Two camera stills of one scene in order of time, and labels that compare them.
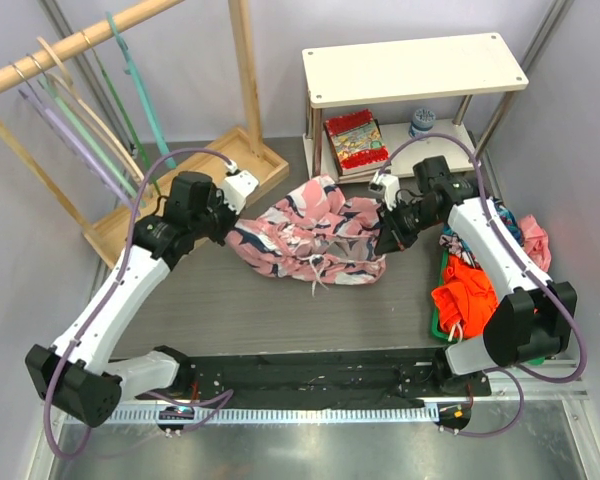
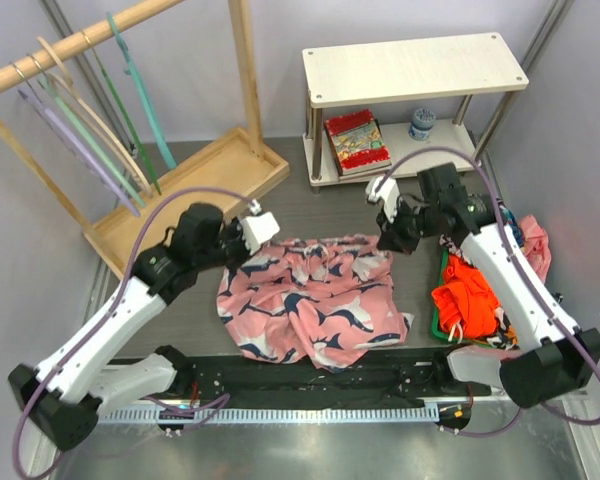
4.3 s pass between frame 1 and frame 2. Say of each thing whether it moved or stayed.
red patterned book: stayed
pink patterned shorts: moved
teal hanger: stayed
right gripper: stayed
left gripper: moved
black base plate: stayed
